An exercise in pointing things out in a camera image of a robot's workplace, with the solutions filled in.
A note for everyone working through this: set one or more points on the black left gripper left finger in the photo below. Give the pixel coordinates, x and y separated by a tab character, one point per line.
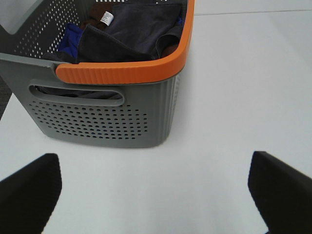
28	196

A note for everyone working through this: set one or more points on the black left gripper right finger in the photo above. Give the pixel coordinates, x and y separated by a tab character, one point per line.
282	195

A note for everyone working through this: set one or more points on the blue towel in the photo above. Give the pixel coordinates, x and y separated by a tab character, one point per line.
69	42

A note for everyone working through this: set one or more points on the grey basket with orange rim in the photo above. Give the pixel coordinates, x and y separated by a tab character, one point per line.
143	117

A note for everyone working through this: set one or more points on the brown towel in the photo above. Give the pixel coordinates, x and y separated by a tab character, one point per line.
100	16

